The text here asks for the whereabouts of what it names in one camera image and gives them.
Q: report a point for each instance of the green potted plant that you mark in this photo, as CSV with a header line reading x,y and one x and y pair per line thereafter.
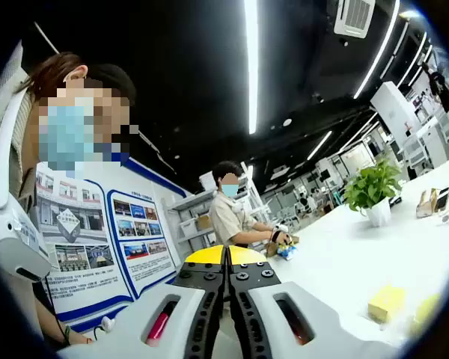
x,y
374,183

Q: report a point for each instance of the metal storage shelf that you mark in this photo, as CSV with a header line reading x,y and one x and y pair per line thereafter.
x,y
191,224

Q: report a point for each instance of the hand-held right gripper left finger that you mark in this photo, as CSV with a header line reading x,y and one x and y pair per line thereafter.
x,y
134,325

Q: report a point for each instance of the blue snack packet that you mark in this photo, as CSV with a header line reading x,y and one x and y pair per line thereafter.
x,y
286,252

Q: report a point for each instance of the white machine cabinet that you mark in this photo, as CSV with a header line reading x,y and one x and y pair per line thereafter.
x,y
434,144

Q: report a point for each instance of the yellow silicone block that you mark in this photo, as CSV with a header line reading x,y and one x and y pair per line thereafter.
x,y
426,312
387,304

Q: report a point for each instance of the person's torso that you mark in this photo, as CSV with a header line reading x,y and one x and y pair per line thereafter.
x,y
22,123

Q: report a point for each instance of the black smartphone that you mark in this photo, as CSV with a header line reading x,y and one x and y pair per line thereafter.
x,y
442,199

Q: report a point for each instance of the ceiling air conditioner vent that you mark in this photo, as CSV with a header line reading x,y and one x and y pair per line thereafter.
x,y
355,16

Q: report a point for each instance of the straight ceiling light strip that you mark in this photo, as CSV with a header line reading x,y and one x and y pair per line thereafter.
x,y
251,67

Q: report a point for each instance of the person's head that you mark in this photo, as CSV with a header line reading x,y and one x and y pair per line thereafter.
x,y
110,72

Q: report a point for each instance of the blue bordered wall poster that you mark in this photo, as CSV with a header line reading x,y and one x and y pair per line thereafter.
x,y
97,224

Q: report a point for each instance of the curved ceiling light strip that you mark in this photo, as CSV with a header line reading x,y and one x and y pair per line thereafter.
x,y
378,56

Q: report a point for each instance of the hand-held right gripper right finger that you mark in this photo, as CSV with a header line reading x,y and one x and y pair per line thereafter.
x,y
322,329

